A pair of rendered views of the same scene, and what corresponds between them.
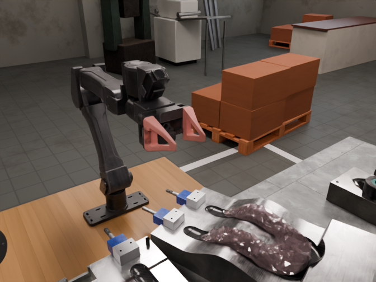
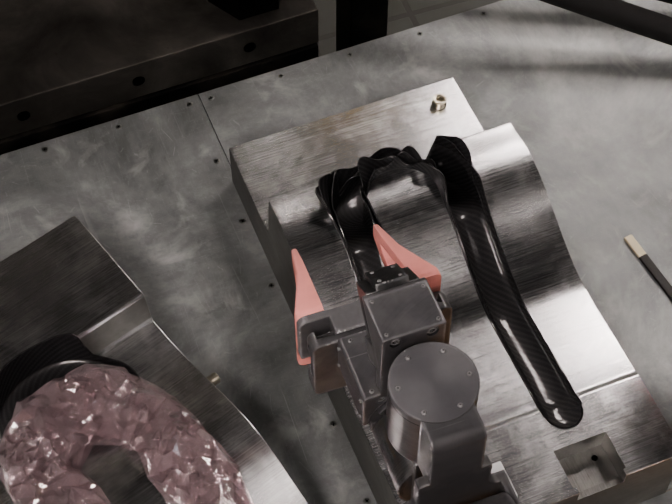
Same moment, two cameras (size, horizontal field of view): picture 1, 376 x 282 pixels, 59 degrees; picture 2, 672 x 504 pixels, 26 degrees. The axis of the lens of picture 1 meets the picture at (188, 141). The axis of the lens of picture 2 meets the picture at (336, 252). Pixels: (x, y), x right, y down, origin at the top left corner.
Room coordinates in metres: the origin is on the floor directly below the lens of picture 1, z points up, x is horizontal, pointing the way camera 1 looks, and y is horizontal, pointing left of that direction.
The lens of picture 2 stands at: (1.09, 0.16, 2.09)
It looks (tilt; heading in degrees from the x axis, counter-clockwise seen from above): 57 degrees down; 196
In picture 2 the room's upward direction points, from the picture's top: straight up
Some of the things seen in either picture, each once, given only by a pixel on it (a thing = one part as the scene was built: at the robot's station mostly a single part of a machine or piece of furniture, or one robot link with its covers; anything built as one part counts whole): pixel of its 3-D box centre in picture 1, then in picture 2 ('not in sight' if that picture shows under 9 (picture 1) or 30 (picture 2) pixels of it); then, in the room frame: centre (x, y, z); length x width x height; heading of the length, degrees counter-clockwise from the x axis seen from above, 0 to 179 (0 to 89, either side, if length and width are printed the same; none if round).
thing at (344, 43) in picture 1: (341, 42); not in sight; (6.13, -2.75, 0.35); 2.06 x 0.66 x 0.70; 125
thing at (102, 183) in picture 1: (116, 182); not in sight; (0.83, 0.22, 0.90); 0.09 x 0.06 x 0.06; 126
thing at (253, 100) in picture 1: (253, 94); not in sight; (3.25, -0.68, 0.35); 1.19 x 0.85 x 0.70; 128
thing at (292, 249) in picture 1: (258, 231); (119, 477); (0.63, -0.17, 0.90); 0.26 x 0.18 x 0.08; 55
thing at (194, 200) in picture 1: (183, 197); not in sight; (0.82, 0.01, 0.85); 0.13 x 0.05 x 0.05; 55
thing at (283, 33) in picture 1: (300, 31); not in sight; (7.54, -2.46, 0.34); 1.20 x 0.92 x 0.67; 35
